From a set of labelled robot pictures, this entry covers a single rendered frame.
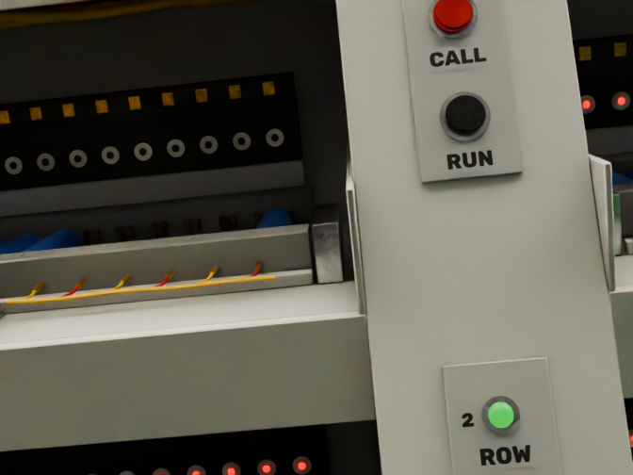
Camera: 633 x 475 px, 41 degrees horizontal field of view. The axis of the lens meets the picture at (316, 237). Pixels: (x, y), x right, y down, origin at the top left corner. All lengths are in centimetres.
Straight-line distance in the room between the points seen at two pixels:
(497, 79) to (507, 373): 12
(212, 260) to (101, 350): 7
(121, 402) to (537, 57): 22
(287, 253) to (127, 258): 7
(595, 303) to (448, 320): 6
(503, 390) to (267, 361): 9
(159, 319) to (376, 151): 11
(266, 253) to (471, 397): 12
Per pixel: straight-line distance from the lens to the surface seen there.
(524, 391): 34
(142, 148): 53
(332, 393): 34
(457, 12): 36
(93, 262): 40
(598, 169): 34
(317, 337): 34
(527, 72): 36
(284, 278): 38
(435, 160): 34
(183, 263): 39
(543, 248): 34
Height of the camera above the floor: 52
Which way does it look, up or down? 9 degrees up
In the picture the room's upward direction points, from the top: 5 degrees counter-clockwise
